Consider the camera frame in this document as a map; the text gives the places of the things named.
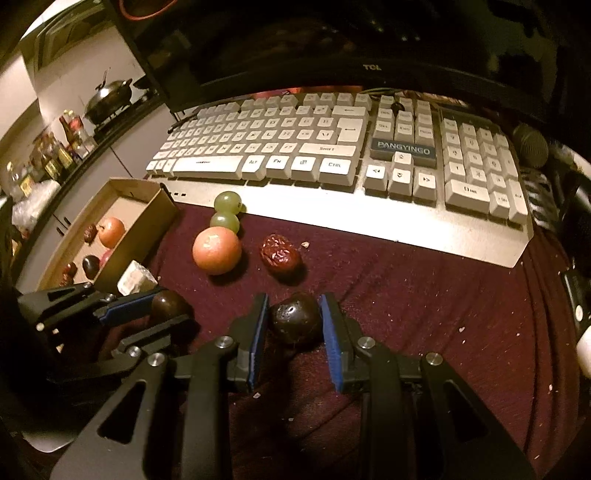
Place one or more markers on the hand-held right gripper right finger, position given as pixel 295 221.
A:
pixel 330 341

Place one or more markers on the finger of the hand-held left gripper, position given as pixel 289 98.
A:
pixel 124 307
pixel 147 339

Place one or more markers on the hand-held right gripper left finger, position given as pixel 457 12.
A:
pixel 258 341

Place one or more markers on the white crumbly block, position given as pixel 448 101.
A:
pixel 137 277

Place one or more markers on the dark purple plum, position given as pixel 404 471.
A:
pixel 91 266
pixel 295 319
pixel 168 304

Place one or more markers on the cardboard box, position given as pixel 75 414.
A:
pixel 138 207

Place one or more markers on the green grape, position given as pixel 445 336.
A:
pixel 225 222
pixel 228 202

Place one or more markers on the dark red cloth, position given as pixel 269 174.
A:
pixel 415 323

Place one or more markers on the white computer keyboard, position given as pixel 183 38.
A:
pixel 369 217

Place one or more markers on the clear plastic bag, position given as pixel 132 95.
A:
pixel 34 203

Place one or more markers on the white kitchen cabinet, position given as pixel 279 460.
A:
pixel 134 152

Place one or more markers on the row of condiment bottles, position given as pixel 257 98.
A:
pixel 51 157

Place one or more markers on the metal wok with lid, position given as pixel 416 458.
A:
pixel 108 97

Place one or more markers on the small black device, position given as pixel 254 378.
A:
pixel 575 295

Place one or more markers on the silver pill blister pack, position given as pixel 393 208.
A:
pixel 542 198

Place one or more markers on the black microphone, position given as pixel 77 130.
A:
pixel 531 144

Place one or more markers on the black computer monitor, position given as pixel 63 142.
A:
pixel 369 37

